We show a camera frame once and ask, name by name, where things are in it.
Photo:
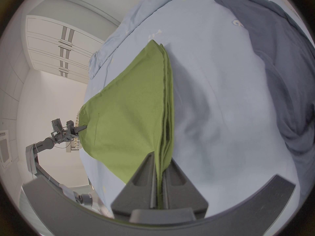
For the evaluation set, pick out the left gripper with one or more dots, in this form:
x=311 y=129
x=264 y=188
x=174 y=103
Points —
x=72 y=131

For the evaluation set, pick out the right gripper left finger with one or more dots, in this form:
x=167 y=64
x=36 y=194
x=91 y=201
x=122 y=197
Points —
x=137 y=195

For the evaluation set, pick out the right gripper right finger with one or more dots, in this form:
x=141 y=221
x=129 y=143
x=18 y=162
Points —
x=182 y=195

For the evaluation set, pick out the green shorts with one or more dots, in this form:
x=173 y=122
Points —
x=128 y=112

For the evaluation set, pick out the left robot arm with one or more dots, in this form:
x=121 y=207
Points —
x=32 y=156

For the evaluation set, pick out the round woven basket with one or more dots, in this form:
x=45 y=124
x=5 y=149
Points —
x=77 y=118

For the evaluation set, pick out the dark blue garment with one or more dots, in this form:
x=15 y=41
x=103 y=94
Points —
x=283 y=70

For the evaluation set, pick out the white ceiling air vent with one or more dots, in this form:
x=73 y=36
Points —
x=5 y=149

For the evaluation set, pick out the white wardrobe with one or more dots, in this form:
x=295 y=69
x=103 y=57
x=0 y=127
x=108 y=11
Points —
x=44 y=48

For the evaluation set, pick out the pale blue quilt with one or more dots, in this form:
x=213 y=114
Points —
x=110 y=48

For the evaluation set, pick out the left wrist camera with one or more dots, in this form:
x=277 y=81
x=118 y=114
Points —
x=70 y=123

